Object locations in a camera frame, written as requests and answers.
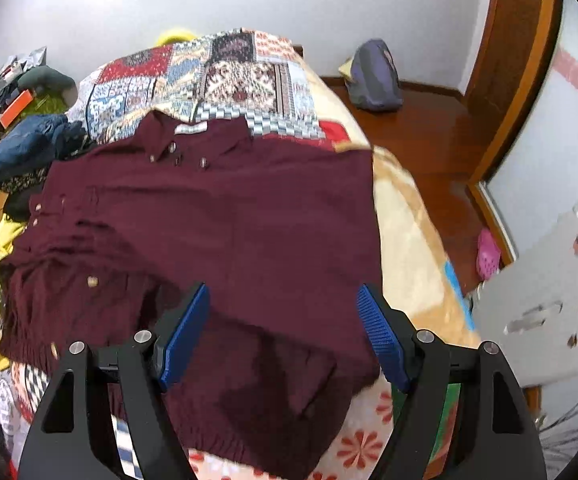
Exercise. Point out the grey purple backpack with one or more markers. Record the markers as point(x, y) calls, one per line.
point(375, 77)

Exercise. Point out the white sliding door with hearts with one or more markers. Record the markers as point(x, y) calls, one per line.
point(559, 135)

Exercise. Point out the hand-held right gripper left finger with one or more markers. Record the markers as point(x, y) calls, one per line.
point(184, 337)

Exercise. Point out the folded blue jeans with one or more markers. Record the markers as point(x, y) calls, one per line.
point(24, 145)

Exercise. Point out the dark patterned cloth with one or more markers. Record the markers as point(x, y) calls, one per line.
point(19, 187)

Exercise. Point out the yellow round cushion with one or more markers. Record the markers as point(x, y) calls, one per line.
point(175, 37)

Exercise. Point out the green patterned cloth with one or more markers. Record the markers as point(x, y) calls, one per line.
point(49, 105)

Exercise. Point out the beige floral blanket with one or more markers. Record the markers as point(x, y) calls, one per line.
point(409, 240)

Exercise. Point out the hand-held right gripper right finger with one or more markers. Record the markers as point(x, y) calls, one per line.
point(381, 340)

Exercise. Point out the pink slipper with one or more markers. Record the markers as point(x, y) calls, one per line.
point(488, 255)

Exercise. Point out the maroon button shirt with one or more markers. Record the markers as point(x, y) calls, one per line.
point(249, 220)

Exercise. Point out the pile of clutter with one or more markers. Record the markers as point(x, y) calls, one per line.
point(11, 72)

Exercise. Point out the white plastic stool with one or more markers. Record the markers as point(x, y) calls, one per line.
point(544, 280)

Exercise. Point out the orange box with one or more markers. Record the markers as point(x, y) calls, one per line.
point(16, 110)

